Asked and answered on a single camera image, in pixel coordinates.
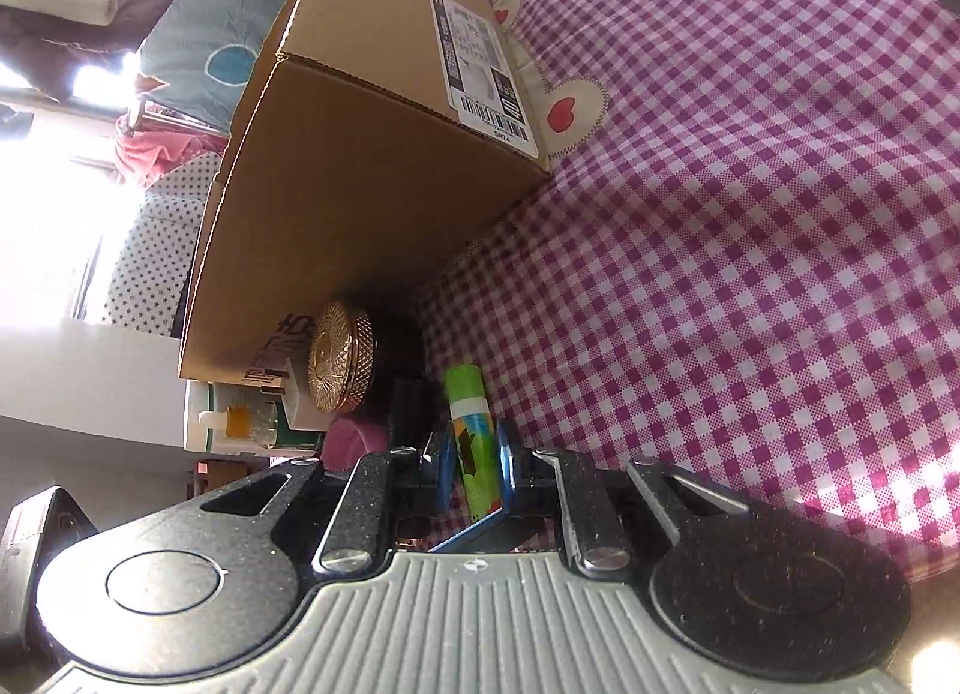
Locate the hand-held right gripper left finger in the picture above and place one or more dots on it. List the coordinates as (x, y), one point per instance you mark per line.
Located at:
(448, 465)

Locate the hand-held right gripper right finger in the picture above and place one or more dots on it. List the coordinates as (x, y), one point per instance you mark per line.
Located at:
(505, 465)

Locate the green glue stick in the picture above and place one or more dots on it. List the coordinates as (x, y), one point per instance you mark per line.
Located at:
(465, 401)

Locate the pink round object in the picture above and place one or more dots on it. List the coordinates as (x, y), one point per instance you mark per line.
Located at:
(349, 443)

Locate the black tape roll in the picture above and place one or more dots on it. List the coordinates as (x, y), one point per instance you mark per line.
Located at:
(397, 349)

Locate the white charger plug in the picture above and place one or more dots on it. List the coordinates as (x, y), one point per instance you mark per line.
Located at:
(304, 409)

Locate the round gold compact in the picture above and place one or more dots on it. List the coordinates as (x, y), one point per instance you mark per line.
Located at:
(337, 356)

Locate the green dropper bottle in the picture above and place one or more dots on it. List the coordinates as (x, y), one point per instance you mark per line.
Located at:
(240, 422)

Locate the white round jar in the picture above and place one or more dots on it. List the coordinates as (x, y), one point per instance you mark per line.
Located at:
(193, 435)

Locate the brown cardboard box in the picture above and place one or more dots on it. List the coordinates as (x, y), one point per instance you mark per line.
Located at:
(337, 177)

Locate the white star-print cloth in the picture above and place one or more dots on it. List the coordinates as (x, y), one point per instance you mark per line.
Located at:
(150, 274)

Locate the pink cloth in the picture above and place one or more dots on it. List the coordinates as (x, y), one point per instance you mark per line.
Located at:
(150, 154)

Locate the metal drying rack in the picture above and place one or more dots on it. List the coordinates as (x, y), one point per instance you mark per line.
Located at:
(161, 115)

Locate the blue patterned quilt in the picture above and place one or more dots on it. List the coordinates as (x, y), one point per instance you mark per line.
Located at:
(217, 4)

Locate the dark brown cloth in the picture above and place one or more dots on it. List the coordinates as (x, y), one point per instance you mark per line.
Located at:
(45, 57)

